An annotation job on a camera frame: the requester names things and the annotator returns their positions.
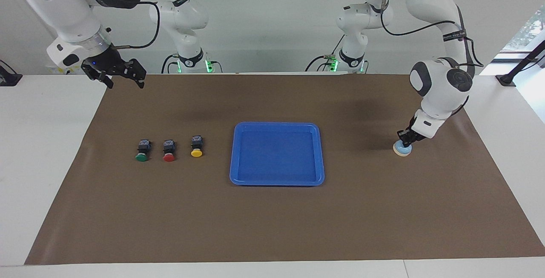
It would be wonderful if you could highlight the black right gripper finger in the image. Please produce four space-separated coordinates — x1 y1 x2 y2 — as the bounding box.
126 58 147 89
81 63 115 89

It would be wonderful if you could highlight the light blue desk bell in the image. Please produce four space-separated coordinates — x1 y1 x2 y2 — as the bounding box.
392 140 413 158

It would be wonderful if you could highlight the green push button switch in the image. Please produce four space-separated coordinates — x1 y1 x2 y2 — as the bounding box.
135 139 151 162

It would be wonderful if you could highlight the yellow push button switch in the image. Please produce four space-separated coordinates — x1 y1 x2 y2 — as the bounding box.
190 135 204 158

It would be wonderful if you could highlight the blue plastic tray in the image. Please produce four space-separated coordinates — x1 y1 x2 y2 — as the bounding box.
229 121 325 187

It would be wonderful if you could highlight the white power box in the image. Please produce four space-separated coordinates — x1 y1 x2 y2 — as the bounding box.
48 66 83 75

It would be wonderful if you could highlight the brown table mat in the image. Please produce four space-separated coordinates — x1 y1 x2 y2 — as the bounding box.
24 74 545 266

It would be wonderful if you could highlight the black right base cable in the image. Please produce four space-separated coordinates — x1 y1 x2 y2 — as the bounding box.
161 54 179 74

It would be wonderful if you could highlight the black base cable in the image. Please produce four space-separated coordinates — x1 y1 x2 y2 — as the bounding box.
304 35 345 73
161 54 179 74

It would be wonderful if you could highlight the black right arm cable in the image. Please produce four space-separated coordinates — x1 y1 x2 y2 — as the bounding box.
114 1 161 49

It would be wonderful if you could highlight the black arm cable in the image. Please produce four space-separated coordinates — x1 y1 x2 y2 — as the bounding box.
380 0 485 68
114 1 161 49

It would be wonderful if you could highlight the black clamp mount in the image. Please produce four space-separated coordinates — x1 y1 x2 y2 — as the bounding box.
0 60 23 87

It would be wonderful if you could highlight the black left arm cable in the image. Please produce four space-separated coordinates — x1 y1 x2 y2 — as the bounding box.
380 0 485 68

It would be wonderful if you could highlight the black left base cable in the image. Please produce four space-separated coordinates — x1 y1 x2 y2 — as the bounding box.
304 35 345 73

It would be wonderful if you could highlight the black camera stand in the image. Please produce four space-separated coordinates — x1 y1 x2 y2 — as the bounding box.
495 40 545 87

